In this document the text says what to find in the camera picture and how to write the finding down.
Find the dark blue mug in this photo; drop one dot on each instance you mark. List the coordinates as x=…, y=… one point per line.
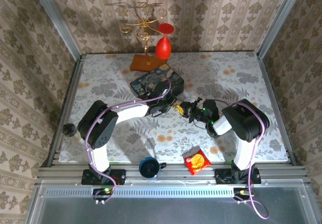
x=148, y=168

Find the starry night painted box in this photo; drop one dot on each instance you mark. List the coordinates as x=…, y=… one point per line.
x=156, y=76

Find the grey metal vented cover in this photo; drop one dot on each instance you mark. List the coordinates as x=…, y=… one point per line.
x=163, y=209

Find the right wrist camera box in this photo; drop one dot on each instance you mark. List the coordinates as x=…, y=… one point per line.
x=197, y=101

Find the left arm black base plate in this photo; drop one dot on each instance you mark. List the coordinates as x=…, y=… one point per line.
x=118, y=177

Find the red snack packet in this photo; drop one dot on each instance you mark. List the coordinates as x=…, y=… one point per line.
x=197, y=161

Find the red wine glass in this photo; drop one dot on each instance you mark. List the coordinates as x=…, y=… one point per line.
x=163, y=48

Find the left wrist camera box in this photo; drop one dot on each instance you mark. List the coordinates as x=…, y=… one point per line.
x=159, y=88

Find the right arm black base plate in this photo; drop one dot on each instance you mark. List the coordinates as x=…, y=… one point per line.
x=256, y=178

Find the aluminium corner post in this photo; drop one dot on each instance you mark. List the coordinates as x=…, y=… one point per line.
x=279, y=20
x=56, y=20

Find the floral table mat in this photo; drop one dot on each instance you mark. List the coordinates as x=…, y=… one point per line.
x=213, y=70

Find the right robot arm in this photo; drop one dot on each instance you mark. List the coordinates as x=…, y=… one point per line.
x=246, y=120

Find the aluminium frame rail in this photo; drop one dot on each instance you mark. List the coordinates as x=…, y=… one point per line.
x=176, y=175

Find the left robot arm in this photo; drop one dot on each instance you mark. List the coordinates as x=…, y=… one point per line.
x=98, y=125

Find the brass padlock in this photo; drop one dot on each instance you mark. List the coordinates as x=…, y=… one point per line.
x=176, y=106

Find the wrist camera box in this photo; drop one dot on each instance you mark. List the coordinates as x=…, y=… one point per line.
x=159, y=88
x=197, y=101

